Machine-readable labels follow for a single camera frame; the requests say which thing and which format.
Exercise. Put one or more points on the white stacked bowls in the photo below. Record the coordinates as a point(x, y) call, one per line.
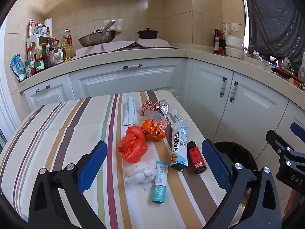
point(234, 41)

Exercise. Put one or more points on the teal white tube box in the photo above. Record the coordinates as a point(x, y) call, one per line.
point(160, 183)

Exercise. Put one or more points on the beige kitchen countertop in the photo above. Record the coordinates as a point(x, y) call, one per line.
point(143, 53)

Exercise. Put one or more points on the group of seasoning bottles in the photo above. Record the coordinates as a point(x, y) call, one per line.
point(47, 54)

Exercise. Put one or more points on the pale stove cover cloth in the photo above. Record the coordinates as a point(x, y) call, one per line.
point(107, 47)
point(154, 43)

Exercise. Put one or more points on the white spray cleaner bottle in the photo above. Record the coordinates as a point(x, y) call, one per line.
point(302, 69)

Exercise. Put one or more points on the white paper towel roll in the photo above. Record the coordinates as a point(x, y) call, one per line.
point(48, 26)

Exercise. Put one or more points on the silver blister pack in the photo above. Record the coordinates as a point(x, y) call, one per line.
point(164, 108)

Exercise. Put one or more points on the steel wok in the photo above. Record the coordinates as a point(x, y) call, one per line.
point(95, 40)

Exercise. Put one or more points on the blue white packet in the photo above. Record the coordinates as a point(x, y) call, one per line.
point(18, 68)

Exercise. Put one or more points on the white wall socket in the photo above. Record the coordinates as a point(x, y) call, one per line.
point(235, 27)

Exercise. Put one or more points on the striped tablecloth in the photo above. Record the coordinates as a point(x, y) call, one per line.
point(71, 128)

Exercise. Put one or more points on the red packets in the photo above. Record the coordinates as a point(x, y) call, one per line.
point(222, 45)

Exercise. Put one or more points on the dark glass bottle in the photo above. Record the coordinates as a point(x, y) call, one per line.
point(216, 43)

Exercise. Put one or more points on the orange snack wrapper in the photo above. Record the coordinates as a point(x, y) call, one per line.
point(152, 130)

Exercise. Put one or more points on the white small cabinet door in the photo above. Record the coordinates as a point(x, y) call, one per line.
point(50, 97)

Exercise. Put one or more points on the black round trash bin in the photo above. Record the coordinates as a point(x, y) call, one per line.
point(243, 157)

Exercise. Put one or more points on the orange plastic bag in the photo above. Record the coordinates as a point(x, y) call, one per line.
point(133, 145)

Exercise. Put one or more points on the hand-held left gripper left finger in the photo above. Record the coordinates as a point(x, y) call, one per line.
point(93, 163)

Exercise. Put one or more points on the steel kettle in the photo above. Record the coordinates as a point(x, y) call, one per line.
point(97, 30)

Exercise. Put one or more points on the white wall switch panel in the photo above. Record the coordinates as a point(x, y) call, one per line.
point(118, 23)

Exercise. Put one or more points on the small white green tube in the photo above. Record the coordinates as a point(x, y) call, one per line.
point(175, 116)

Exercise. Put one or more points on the crumpled white tissue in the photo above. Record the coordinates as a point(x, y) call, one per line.
point(140, 174)

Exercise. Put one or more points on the black lidded pot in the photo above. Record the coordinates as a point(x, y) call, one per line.
point(147, 33)

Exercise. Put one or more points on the red plastic object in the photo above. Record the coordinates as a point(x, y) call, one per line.
point(284, 72)

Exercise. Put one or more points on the small red bottle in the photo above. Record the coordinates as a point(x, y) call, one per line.
point(195, 157)

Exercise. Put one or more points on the white wide drawer front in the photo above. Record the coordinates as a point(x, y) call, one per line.
point(124, 81)

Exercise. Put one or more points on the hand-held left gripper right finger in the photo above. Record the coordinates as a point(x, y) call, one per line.
point(215, 163)

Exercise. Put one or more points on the dark cloth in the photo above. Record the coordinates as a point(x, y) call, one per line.
point(274, 16)

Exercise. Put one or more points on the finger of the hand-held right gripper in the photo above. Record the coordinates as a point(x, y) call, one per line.
point(277, 143)
point(298, 129)

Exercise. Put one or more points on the red checked ribbon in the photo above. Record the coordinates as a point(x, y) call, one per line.
point(149, 106)

